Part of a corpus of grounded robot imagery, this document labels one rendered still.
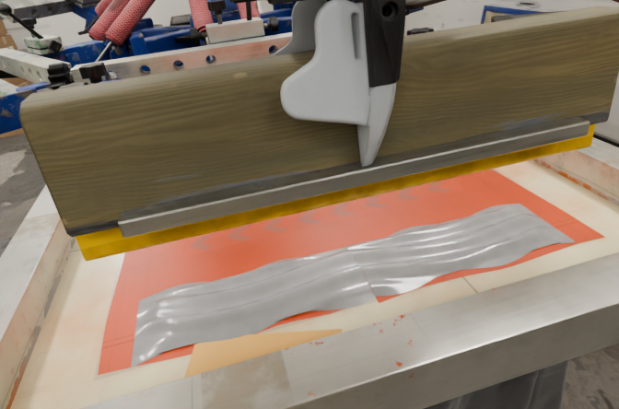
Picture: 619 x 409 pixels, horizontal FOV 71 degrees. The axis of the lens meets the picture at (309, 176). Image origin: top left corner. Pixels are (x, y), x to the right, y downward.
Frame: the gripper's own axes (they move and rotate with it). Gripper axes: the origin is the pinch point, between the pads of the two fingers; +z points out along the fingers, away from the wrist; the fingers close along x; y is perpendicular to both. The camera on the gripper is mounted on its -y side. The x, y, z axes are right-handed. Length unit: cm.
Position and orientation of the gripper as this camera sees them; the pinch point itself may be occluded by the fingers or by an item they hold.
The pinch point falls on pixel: (363, 130)
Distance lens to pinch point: 27.9
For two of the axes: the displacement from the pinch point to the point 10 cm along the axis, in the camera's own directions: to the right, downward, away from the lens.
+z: 1.0, 8.9, 4.5
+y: -9.6, 2.1, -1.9
